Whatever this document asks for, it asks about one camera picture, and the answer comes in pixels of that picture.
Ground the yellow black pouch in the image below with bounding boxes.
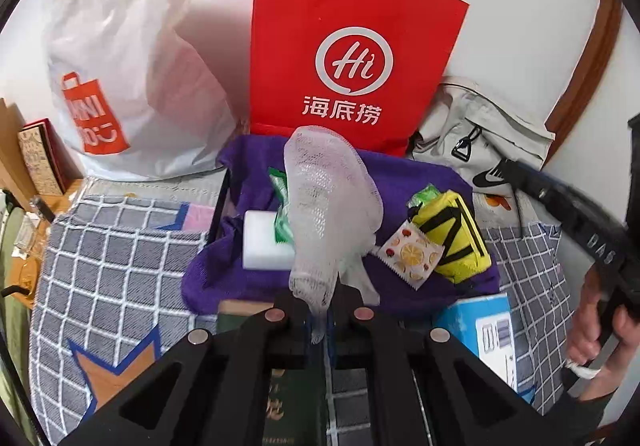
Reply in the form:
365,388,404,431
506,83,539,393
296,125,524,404
408,190,492,284

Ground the orange fruit pattern sachet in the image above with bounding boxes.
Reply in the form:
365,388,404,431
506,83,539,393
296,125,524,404
375,222,445,290

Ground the white plush toy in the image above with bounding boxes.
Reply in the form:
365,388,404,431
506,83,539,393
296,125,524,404
340,234,381,306

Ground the clear white mesh bag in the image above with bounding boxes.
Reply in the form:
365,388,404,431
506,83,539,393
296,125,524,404
283,126,384,344

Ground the green snack packet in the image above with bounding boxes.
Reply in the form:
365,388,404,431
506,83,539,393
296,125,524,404
268,168,294,244

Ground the person's right hand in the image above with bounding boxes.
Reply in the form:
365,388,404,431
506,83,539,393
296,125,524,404
565,262,640,402

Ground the light blue tissue pack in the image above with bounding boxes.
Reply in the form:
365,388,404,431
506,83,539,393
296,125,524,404
434,293,518,390

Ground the small green tissue pack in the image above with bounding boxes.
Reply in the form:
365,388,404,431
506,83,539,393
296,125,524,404
407,184,440,208

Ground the grey Nike bag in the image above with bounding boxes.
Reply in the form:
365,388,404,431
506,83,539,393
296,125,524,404
411,76,555,196

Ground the red Haidilao paper bag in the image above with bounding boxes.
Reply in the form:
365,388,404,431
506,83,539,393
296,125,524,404
250,0,469,157

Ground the white foam block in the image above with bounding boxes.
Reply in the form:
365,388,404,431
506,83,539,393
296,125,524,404
242,210,295,270

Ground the dark green tea box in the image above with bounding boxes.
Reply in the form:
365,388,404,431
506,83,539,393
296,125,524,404
207,293,326,445

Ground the purple fluffy towel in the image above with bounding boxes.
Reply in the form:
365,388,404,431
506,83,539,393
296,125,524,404
181,135,499,318

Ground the white Miniso shopping bag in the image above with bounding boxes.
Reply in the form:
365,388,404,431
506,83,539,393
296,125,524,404
43,0,238,182

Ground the grey checkered tablecloth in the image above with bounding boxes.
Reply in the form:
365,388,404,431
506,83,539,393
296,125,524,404
28,192,570,444

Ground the brown star mat blue edge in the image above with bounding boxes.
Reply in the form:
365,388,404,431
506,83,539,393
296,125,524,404
68,325,162,420

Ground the patterned book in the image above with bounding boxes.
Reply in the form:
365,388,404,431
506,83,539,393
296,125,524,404
17,119,67,196

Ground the black bottle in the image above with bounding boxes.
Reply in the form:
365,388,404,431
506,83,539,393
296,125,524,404
29,196,55,224

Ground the wooden bedside table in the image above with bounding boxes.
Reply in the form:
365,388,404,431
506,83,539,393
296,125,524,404
10,180,82,310

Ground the wooden headboard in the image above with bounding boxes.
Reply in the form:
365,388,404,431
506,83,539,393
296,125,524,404
0,99,37,211

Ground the green blanket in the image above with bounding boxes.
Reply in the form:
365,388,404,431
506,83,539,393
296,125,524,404
1,192,38,445

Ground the brown wooden door frame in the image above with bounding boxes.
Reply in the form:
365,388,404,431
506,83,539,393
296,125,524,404
544,0,623,163

